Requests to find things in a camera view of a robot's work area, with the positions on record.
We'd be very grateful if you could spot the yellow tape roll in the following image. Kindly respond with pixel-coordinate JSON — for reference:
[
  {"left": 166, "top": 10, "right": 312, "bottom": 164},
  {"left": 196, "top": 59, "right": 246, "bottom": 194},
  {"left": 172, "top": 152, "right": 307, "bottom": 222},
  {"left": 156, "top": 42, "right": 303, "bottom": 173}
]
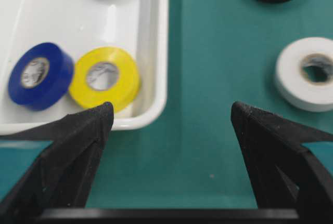
[{"left": 69, "top": 47, "right": 140, "bottom": 113}]

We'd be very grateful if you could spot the white plastic case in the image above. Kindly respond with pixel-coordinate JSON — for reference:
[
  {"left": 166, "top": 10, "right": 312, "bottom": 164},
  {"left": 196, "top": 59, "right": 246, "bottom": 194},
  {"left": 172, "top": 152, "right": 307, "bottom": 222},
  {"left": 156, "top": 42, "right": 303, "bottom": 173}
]
[{"left": 1, "top": 0, "right": 169, "bottom": 135}]

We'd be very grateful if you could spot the white tape roll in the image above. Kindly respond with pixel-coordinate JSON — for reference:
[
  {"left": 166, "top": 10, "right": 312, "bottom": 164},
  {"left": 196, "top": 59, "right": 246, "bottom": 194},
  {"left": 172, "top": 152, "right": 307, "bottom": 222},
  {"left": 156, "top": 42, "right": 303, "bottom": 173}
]
[{"left": 275, "top": 37, "right": 332, "bottom": 112}]

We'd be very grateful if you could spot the blue tape roll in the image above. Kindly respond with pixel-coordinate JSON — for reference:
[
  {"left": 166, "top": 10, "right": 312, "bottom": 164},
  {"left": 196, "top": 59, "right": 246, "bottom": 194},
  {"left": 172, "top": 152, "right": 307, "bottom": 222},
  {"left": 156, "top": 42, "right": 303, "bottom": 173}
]
[{"left": 8, "top": 42, "right": 74, "bottom": 111}]

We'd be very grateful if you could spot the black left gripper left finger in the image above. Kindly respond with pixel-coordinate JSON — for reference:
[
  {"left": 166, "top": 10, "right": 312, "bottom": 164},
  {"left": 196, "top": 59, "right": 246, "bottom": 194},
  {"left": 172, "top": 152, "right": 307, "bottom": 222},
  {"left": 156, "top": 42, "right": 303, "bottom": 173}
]
[{"left": 1, "top": 102, "right": 114, "bottom": 216}]

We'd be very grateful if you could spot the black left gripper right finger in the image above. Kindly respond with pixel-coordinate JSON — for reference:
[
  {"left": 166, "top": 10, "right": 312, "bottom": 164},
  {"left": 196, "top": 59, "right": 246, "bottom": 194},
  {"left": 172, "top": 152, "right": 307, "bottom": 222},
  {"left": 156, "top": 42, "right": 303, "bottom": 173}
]
[{"left": 230, "top": 101, "right": 332, "bottom": 216}]

